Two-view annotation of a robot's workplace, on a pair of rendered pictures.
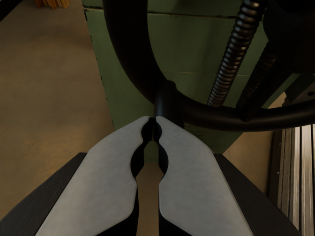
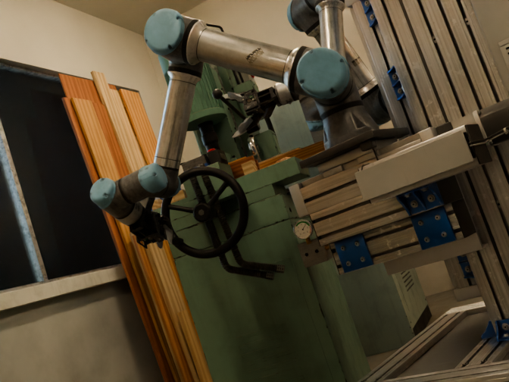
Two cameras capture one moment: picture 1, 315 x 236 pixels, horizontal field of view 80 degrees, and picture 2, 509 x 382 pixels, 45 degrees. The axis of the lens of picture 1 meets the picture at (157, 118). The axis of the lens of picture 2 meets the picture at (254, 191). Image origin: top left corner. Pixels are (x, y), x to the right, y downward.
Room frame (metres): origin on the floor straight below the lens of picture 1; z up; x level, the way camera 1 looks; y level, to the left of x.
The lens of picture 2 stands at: (-1.61, -0.91, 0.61)
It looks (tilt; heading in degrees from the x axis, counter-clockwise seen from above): 6 degrees up; 20
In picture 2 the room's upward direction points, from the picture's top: 19 degrees counter-clockwise
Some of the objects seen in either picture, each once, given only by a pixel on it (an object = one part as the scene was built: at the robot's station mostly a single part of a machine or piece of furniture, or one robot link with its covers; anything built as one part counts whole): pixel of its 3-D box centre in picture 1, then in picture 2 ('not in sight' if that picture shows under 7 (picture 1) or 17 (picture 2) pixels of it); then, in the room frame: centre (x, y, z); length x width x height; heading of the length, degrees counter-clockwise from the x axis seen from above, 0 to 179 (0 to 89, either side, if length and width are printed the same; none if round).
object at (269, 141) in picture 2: not in sight; (266, 148); (0.68, -0.20, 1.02); 0.09 x 0.07 x 0.12; 97
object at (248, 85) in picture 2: not in sight; (251, 101); (0.70, -0.19, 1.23); 0.09 x 0.08 x 0.15; 7
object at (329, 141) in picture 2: not in sight; (347, 126); (-0.01, -0.64, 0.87); 0.15 x 0.15 x 0.10
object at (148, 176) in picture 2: not in sight; (146, 183); (-0.18, -0.11, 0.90); 0.11 x 0.11 x 0.08; 6
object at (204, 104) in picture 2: not in sight; (192, 85); (0.47, -0.06, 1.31); 0.18 x 0.18 x 0.31
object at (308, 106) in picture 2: not in sight; (318, 111); (0.33, -0.51, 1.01); 0.11 x 0.08 x 0.11; 49
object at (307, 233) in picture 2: not in sight; (304, 232); (0.29, -0.34, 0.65); 0.06 x 0.04 x 0.08; 97
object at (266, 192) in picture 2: not in sight; (229, 209); (0.41, -0.07, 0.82); 0.40 x 0.21 x 0.04; 97
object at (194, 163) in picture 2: not in sight; (204, 161); (0.28, -0.09, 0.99); 0.13 x 0.11 x 0.06; 97
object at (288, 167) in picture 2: not in sight; (221, 195); (0.37, -0.08, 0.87); 0.61 x 0.30 x 0.06; 97
